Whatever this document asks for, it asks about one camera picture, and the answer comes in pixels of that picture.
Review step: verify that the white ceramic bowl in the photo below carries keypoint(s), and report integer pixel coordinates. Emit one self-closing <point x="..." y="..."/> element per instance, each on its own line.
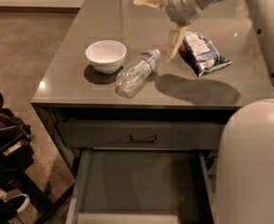
<point x="106" y="56"/>

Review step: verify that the grey top drawer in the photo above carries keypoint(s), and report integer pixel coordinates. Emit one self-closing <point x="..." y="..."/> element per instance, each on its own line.
<point x="165" y="135"/>

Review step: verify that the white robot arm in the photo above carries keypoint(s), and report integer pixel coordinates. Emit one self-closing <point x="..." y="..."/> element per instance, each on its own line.
<point x="245" y="166"/>

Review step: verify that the open grey middle drawer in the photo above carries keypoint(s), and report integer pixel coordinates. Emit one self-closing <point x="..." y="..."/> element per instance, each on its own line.
<point x="141" y="187"/>

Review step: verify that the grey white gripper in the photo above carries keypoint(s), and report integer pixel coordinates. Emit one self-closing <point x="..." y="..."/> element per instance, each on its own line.
<point x="183" y="6"/>

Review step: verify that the white black shoe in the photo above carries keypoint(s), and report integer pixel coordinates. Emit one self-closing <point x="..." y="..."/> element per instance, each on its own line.
<point x="19" y="203"/>

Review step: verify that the clear plastic water bottle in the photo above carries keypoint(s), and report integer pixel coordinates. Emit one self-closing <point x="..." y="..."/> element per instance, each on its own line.
<point x="134" y="75"/>

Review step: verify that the blue white chip bag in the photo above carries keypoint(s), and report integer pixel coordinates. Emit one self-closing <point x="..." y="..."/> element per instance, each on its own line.
<point x="201" y="55"/>

